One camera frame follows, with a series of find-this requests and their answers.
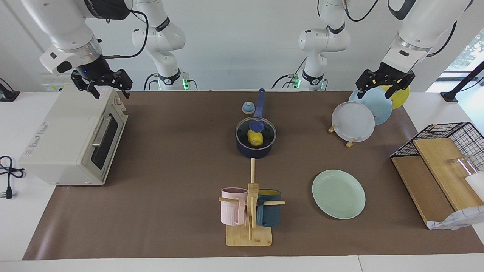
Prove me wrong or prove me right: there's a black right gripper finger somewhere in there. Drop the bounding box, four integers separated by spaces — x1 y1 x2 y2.
71 71 101 100
113 69 133 100

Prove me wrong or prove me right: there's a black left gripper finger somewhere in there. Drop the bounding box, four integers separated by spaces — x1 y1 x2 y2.
356 69 381 100
385 73 416 100

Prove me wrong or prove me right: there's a glass lid with blue knob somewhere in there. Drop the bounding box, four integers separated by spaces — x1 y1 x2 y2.
235 117 277 150

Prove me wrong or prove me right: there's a yellow plate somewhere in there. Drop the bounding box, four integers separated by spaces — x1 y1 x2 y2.
378 85 410 110

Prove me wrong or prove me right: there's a light blue plate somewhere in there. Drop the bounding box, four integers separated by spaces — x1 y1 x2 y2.
348 87 393 126

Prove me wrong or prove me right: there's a pale grey plate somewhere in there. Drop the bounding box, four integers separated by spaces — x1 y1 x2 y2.
332 101 375 143

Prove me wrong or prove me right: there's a wooden plate rack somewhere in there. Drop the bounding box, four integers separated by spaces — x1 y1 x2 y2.
327 125 358 148

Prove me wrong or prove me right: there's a mint green plate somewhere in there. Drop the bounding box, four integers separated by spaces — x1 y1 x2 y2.
312 169 366 220

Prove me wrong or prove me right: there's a white power strip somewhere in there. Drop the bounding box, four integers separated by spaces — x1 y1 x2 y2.
40 73 76 93

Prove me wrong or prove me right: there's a white toaster oven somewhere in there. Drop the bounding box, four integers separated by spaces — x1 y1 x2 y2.
18 87 129 186

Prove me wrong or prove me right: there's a wooden shelf board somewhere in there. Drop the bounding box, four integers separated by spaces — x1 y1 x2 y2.
412 138 484 211

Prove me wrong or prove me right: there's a clear glass cup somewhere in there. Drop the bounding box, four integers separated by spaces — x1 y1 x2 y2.
448 154 483 179

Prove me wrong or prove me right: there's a wooden base board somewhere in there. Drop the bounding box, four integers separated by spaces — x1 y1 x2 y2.
391 155 455 226

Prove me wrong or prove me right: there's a white cup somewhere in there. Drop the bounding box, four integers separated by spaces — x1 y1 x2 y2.
464 173 484 202

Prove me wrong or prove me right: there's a dark blue saucepan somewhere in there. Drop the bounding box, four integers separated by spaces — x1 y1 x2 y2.
235 88 277 159

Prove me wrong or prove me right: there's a brown table mat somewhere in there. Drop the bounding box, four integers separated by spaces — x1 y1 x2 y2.
22 91 484 260

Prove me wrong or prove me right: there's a white checkered cloth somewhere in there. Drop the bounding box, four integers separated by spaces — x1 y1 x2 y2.
427 206 484 230

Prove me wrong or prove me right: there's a pink ribbed mug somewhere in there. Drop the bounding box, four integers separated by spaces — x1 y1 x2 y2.
221 187 248 226

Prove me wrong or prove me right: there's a dark teal mug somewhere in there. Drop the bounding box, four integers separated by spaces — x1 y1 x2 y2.
256 189 282 227

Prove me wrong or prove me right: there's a wooden mug rack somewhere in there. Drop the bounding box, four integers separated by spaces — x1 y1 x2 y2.
218 158 285 247

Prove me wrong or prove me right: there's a black base cable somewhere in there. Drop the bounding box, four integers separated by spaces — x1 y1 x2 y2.
271 57 307 90
143 73 160 91

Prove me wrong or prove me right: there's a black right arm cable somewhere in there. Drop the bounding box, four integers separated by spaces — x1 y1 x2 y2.
103 9 149 59

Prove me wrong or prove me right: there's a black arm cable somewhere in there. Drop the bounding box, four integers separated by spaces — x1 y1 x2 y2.
341 0 459 58
103 9 149 59

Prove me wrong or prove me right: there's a black clamp mount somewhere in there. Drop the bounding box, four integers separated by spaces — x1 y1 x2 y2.
0 77 20 102
440 60 484 103

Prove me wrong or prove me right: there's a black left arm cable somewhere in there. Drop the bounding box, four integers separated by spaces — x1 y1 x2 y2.
341 0 459 58

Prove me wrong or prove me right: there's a black wire basket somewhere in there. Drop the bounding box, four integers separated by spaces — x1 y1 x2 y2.
390 122 484 172

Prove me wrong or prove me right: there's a black power cord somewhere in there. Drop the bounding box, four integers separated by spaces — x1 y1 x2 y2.
0 155 26 200

